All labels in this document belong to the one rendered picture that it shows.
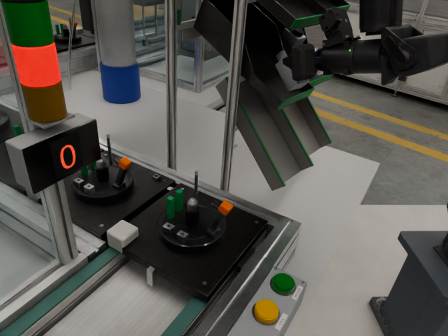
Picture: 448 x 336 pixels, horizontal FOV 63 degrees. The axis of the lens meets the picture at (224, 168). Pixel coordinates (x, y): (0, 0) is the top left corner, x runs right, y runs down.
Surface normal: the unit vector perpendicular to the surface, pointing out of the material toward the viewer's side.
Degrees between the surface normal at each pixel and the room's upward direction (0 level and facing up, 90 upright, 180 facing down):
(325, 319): 0
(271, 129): 45
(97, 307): 0
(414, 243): 0
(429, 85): 90
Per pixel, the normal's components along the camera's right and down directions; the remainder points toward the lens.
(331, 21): -0.72, 0.22
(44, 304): 0.07, -0.84
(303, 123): 0.58, -0.31
